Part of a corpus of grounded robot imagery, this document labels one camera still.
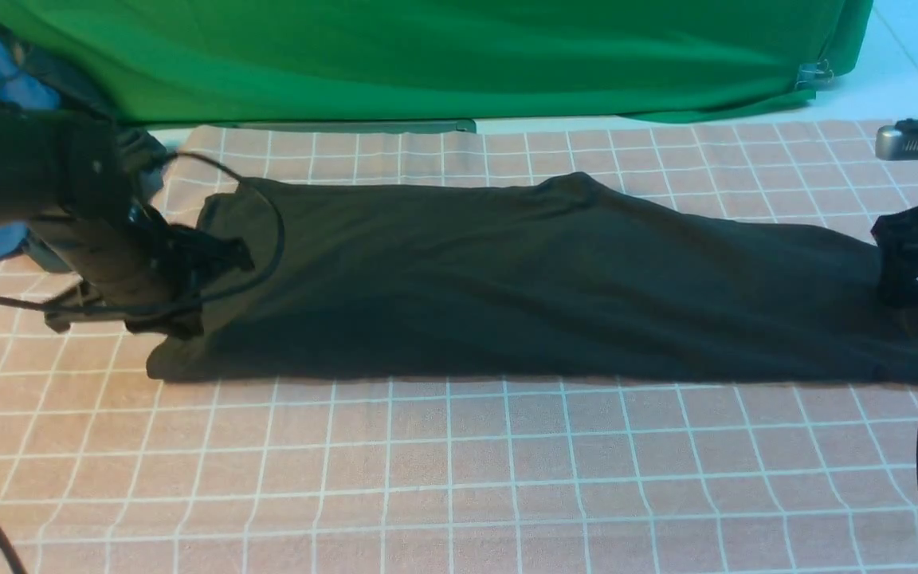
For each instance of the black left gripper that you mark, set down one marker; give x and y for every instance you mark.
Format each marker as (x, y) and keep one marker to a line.
(136, 270)

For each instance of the gray long-sleeved shirt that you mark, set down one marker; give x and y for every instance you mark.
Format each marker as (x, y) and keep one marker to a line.
(568, 277)

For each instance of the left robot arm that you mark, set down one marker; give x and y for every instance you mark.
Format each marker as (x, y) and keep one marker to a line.
(64, 177)

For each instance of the dark gray crumpled garment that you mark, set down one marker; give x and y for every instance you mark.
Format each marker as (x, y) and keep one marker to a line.
(92, 104)

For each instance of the pink grid tablecloth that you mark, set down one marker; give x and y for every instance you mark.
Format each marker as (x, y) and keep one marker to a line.
(103, 470)

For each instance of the green backdrop cloth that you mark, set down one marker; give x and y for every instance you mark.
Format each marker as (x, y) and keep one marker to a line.
(673, 62)

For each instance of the metal binder clip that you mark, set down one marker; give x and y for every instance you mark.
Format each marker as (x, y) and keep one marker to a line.
(814, 76)

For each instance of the gray bar under backdrop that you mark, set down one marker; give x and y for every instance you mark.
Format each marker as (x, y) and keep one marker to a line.
(358, 127)

